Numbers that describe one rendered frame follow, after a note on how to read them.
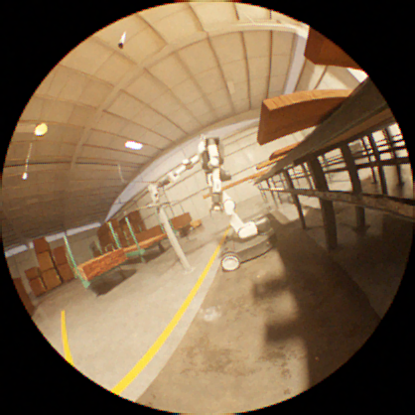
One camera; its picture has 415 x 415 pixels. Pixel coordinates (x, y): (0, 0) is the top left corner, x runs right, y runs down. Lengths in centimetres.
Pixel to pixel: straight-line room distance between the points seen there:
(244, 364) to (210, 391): 21
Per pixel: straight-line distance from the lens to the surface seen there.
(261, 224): 141
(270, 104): 28
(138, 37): 622
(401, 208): 48
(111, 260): 255
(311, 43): 24
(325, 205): 101
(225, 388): 76
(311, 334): 77
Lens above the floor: 73
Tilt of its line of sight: 1 degrees down
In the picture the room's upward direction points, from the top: 24 degrees counter-clockwise
